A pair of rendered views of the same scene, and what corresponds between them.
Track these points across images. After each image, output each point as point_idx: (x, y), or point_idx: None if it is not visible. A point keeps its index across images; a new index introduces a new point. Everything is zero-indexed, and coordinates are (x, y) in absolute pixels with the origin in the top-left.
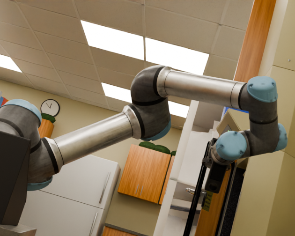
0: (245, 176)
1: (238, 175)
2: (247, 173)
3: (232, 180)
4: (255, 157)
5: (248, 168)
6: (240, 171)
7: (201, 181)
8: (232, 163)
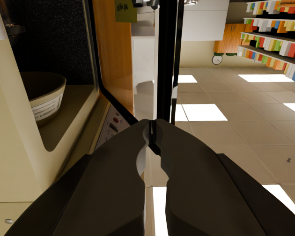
0: (18, 106)
1: (85, 70)
2: (11, 122)
3: (92, 60)
4: (17, 173)
5: (18, 137)
6: (84, 79)
7: (165, 35)
8: (102, 88)
